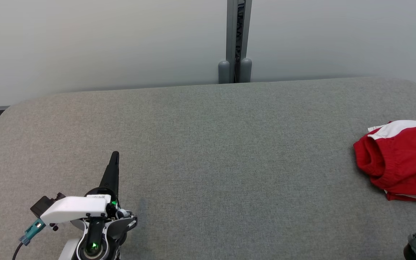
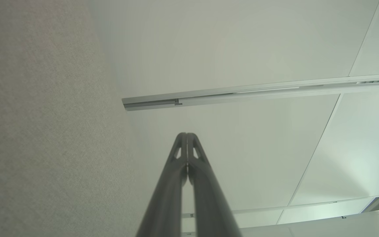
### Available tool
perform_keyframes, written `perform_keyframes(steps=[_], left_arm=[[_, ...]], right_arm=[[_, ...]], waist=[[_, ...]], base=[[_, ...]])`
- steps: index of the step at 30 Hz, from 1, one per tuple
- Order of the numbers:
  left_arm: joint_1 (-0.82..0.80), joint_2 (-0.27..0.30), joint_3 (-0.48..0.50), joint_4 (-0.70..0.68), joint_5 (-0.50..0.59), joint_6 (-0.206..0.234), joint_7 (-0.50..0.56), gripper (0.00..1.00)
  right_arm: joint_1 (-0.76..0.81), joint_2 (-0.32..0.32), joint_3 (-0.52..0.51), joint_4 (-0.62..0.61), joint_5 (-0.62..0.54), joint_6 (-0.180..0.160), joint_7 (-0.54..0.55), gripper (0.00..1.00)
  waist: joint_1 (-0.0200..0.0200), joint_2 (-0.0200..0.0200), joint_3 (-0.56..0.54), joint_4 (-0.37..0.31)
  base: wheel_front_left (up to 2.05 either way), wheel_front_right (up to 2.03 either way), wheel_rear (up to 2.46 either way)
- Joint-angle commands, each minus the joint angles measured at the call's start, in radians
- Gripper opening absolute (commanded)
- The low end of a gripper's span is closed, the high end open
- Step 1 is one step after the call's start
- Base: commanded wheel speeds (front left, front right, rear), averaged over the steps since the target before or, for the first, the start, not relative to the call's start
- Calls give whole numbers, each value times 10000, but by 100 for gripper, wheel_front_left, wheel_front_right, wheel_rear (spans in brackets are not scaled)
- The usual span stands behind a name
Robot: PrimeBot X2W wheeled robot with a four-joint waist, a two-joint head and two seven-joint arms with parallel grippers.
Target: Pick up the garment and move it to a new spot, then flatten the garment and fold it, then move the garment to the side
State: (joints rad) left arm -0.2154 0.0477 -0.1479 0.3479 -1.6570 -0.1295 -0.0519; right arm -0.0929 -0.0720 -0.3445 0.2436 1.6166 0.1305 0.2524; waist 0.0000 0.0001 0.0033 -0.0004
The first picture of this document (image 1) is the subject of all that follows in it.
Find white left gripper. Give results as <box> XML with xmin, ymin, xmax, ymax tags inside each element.
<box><xmin>40</xmin><ymin>151</ymin><xmax>120</xmax><ymax>225</ymax></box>

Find red shorts with white bands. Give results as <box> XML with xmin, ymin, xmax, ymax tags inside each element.
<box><xmin>353</xmin><ymin>120</ymin><xmax>416</xmax><ymax>199</ymax></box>

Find teal camera cable connector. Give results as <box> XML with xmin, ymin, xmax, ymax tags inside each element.
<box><xmin>19</xmin><ymin>218</ymin><xmax>46</xmax><ymax>246</ymax></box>

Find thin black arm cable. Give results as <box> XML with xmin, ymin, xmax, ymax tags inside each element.
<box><xmin>12</xmin><ymin>242</ymin><xmax>25</xmax><ymax>260</ymax></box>

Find grey rounded post cap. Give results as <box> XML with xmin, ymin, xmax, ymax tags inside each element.
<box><xmin>240</xmin><ymin>57</ymin><xmax>252</xmax><ymax>83</ymax></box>
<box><xmin>218</xmin><ymin>60</ymin><xmax>230</xmax><ymax>84</ymax></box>

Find grey metal partition post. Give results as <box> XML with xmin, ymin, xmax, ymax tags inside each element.
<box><xmin>226</xmin><ymin>0</ymin><xmax>253</xmax><ymax>83</ymax></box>

